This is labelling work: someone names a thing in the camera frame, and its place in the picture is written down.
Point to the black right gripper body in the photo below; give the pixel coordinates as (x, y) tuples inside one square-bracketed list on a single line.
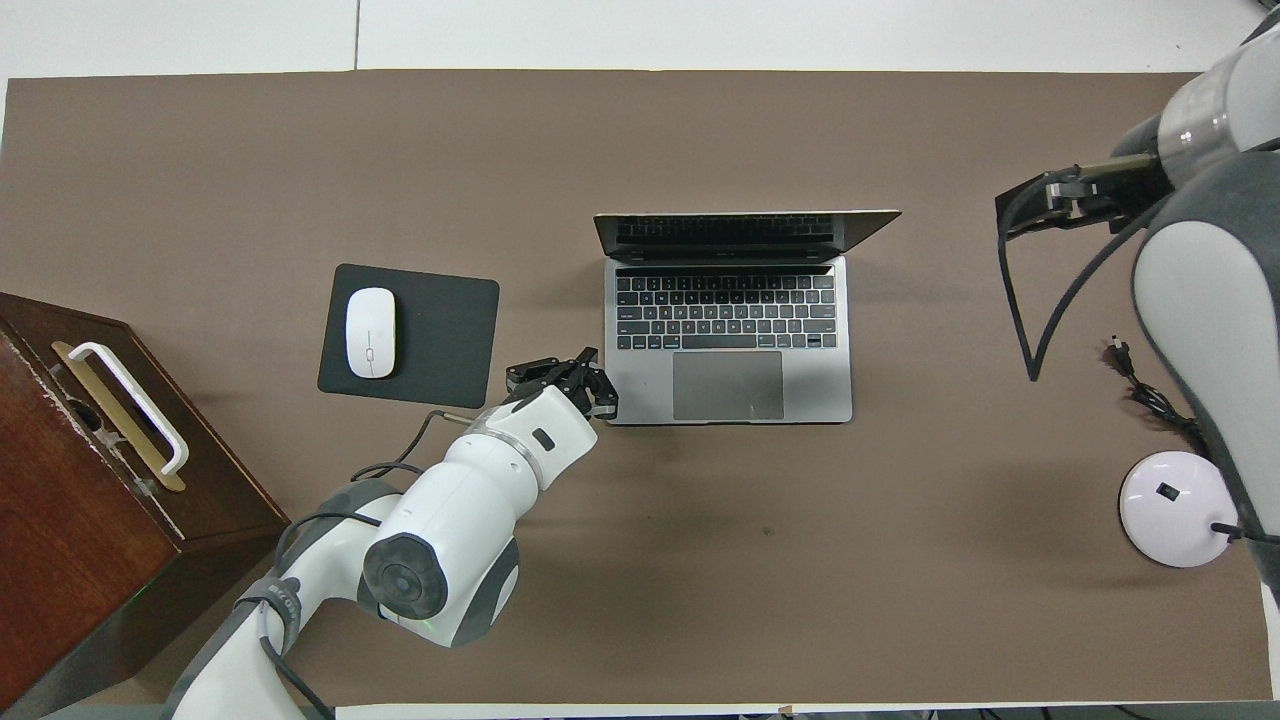
[(1125, 195)]

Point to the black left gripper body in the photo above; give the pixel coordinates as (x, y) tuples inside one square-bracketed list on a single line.
[(565, 380)]

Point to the silver grey laptop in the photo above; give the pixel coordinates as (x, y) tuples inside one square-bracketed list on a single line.
[(820, 390)]

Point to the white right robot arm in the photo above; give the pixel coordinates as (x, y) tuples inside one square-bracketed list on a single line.
[(1200, 300)]

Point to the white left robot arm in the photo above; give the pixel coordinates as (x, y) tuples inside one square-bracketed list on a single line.
[(450, 520)]

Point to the black mouse pad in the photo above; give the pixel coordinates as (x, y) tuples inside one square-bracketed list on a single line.
[(450, 340)]

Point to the white computer mouse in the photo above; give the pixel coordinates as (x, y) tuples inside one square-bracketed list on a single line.
[(370, 330)]

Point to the brown table mat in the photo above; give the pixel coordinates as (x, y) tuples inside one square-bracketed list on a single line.
[(800, 600)]

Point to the white desk lamp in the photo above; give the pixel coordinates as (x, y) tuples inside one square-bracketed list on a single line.
[(1170, 510)]

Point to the dark brown wooden box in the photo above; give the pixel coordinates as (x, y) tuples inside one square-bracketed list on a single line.
[(70, 560)]

